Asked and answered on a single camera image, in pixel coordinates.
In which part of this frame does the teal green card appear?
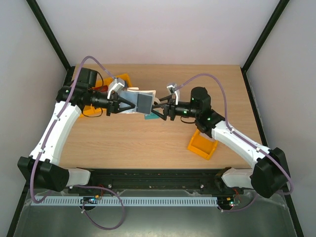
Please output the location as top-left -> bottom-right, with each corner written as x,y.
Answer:
144,114 -> 159,120

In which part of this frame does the beige leather card holder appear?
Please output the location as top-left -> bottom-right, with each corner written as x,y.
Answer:
119,87 -> 156,115

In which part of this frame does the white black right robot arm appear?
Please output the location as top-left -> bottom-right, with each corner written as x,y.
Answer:
152,87 -> 290,198

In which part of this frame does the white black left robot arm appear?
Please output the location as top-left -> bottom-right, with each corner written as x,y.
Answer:
17,68 -> 136,192

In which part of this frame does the red card stack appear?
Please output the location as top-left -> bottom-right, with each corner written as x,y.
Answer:
94,85 -> 108,92

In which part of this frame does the yellow three-compartment bin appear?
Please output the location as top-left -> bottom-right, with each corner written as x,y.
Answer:
81,74 -> 132,118

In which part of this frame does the small yellow bin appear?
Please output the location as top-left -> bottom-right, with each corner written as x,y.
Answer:
187,129 -> 218,160

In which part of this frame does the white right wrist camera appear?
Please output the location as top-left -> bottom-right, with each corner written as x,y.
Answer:
166,82 -> 180,105

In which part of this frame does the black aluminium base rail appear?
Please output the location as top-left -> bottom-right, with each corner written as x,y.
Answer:
66,168 -> 245,196

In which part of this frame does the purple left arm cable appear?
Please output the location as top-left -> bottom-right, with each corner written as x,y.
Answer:
29,55 -> 126,230

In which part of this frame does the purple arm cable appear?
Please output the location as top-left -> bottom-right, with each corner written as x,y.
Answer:
29,55 -> 126,230
175,73 -> 294,213

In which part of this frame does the black left frame post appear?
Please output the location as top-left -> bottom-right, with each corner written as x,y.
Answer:
26,0 -> 73,72

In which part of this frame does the black frame post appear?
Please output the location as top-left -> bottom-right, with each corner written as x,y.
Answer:
241,0 -> 291,72
26,0 -> 73,72

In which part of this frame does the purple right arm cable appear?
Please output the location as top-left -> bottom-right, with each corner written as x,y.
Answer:
175,73 -> 294,213

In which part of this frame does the white slotted cable duct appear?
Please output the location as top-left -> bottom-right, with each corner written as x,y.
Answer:
31,196 -> 218,207

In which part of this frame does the black right frame post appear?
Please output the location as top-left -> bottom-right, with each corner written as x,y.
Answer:
241,0 -> 291,72

